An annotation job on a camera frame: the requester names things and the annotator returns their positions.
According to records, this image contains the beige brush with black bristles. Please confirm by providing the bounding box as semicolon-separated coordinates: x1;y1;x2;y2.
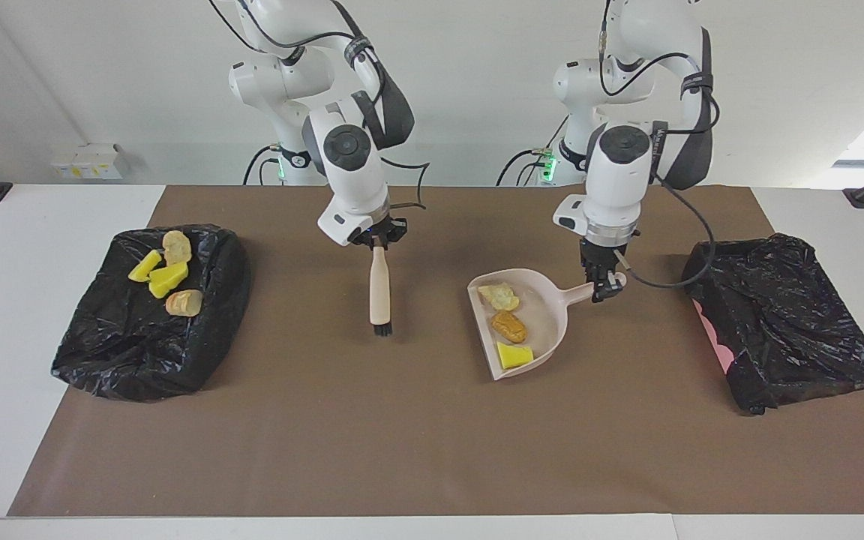
369;244;394;336

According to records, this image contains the beige plastic dustpan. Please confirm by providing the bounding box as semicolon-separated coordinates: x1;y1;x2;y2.
466;268;628;382

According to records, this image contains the brown bread nugget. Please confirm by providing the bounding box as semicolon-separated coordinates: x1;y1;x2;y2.
490;310;529;344

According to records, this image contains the pale beige lump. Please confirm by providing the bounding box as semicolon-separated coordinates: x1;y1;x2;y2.
477;282;521;312
165;289;204;317
161;229;193;266

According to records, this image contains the yellow sponge piece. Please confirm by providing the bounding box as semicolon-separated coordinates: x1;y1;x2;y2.
128;249;163;283
496;342;535;370
148;261;190;299

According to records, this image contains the pink plastic bin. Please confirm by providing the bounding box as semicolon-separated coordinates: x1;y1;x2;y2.
691;298;737;372

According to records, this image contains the black trash bag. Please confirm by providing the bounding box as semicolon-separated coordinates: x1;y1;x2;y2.
681;233;864;416

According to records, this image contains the black trash bag bin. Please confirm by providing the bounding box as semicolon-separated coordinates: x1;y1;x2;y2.
51;223;251;402

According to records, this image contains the brown table mat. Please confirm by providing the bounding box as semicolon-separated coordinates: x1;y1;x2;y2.
7;185;864;518

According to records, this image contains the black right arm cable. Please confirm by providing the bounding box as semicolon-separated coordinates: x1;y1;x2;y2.
379;154;431;211

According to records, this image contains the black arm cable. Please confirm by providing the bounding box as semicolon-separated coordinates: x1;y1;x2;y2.
379;154;431;211
598;0;719;290

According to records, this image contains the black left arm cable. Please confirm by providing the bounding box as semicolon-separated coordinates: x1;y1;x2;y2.
598;0;719;290

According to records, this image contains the black left base cable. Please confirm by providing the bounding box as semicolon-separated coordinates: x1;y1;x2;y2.
496;112;572;186

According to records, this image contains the black base cable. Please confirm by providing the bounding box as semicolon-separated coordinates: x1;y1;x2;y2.
496;112;572;186
243;145;283;186

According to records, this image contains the black right base cable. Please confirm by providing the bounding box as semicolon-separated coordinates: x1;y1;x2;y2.
243;145;283;186

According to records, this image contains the white wall socket box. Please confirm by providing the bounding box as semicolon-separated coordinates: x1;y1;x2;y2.
51;142;127;181

